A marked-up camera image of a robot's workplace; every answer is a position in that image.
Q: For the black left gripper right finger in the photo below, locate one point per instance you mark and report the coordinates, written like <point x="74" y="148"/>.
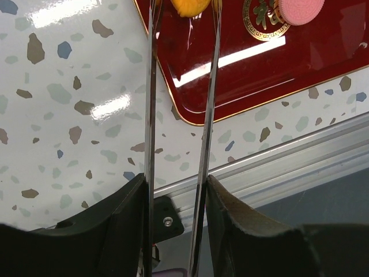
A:
<point x="245" y="242"/>

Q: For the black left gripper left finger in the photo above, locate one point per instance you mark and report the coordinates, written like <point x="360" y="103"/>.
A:
<point x="103" y="240"/>

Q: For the orange fish cookie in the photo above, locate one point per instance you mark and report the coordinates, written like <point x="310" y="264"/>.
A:
<point x="190" y="8"/>

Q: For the red lacquer tray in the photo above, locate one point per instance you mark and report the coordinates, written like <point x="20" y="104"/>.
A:
<point x="261" y="58"/>

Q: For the pink sandwich cookie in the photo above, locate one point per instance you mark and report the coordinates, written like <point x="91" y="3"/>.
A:
<point x="299" y="12"/>

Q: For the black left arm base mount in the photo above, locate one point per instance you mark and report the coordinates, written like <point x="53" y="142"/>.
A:
<point x="166" y="221"/>

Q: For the aluminium frame rail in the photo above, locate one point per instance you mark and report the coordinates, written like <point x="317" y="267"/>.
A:
<point x="318" y="177"/>

